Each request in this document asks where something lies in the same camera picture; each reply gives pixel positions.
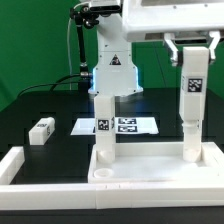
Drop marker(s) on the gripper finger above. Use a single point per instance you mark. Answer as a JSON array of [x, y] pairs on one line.
[[213, 38], [175, 56]]

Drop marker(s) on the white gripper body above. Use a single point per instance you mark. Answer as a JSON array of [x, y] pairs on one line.
[[141, 18]]

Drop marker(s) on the white desk tabletop tray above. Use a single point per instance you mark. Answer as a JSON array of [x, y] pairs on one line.
[[156, 162]]

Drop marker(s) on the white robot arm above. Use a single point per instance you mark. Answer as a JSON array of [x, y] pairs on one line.
[[119, 23]]

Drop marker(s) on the fiducial marker base sheet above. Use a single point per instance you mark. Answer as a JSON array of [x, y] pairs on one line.
[[123, 125]]

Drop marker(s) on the white U-shaped obstacle fence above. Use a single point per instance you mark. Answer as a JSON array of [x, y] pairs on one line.
[[102, 195]]

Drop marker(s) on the black camera on mount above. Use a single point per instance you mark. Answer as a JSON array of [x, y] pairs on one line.
[[105, 6]]

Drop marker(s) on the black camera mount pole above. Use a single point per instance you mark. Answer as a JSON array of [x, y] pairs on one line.
[[82, 46]]

